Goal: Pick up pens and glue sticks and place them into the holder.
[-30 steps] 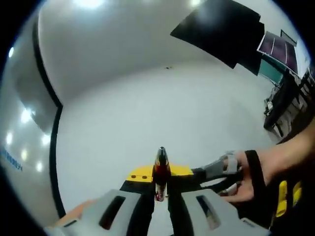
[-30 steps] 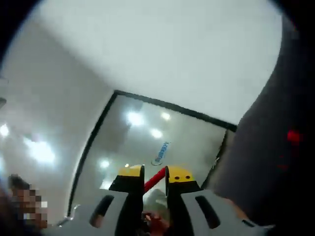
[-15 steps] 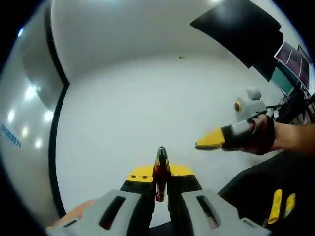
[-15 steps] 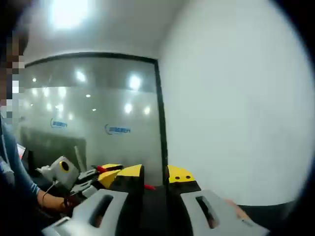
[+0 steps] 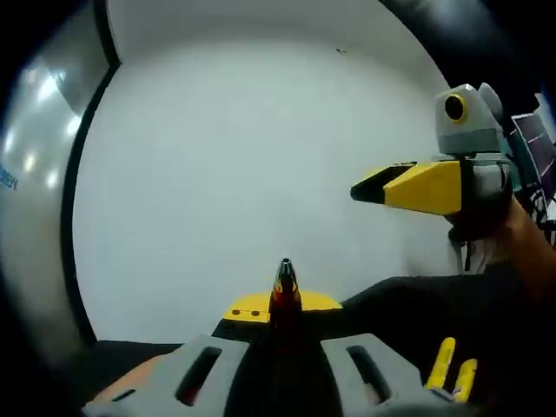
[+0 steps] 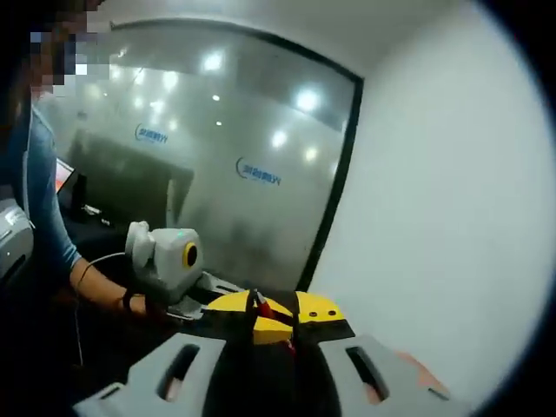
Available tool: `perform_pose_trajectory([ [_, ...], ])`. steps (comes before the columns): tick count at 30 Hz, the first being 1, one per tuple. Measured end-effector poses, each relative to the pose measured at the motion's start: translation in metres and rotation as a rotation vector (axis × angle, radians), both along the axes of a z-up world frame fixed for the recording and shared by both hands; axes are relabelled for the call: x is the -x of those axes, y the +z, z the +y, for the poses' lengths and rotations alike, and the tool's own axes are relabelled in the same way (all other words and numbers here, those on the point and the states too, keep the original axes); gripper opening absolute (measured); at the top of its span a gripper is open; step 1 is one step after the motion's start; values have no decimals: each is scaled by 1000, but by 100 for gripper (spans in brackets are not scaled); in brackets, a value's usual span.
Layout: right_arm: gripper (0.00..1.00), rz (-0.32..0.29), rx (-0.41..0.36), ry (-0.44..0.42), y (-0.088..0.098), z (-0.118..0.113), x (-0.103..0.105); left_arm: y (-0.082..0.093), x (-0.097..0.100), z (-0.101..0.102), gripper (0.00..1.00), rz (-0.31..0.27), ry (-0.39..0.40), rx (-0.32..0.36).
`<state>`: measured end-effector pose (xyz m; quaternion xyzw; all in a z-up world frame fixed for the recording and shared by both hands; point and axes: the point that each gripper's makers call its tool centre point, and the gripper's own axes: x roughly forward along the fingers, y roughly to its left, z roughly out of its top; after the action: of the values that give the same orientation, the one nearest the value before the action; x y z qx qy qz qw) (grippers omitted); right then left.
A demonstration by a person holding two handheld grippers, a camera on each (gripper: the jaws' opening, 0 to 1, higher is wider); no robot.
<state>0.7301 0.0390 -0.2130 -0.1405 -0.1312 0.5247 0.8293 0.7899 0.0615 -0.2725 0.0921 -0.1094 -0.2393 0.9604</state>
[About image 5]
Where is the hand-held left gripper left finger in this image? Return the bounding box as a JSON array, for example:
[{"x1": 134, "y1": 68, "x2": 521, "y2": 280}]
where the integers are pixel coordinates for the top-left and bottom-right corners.
[{"x1": 82, "y1": 291, "x2": 273, "y2": 417}]

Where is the dark printed clothing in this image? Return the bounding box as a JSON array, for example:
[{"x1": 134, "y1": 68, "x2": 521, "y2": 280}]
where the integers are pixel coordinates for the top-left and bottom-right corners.
[{"x1": 510, "y1": 93, "x2": 556, "y2": 235}]

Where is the red pen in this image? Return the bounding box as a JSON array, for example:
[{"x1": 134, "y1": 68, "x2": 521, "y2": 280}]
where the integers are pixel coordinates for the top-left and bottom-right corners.
[{"x1": 268, "y1": 257, "x2": 304, "y2": 348}]

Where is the person's right hand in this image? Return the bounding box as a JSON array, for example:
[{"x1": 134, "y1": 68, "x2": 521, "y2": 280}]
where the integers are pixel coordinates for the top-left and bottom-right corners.
[{"x1": 447, "y1": 190, "x2": 522, "y2": 243}]

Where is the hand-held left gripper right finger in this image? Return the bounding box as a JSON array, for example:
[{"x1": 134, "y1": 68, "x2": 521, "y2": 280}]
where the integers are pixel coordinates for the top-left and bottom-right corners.
[{"x1": 299, "y1": 289, "x2": 435, "y2": 417}]

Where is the black frame post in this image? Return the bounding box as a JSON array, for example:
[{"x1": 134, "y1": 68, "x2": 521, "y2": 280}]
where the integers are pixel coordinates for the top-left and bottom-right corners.
[{"x1": 59, "y1": 0, "x2": 123, "y2": 348}]

